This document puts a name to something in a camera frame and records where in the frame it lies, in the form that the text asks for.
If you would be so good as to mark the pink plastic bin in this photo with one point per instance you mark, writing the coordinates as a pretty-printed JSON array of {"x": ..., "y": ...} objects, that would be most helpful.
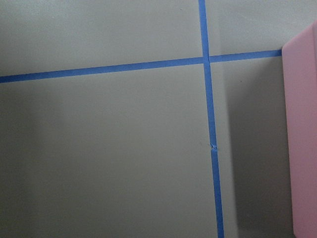
[{"x": 299, "y": 58}]

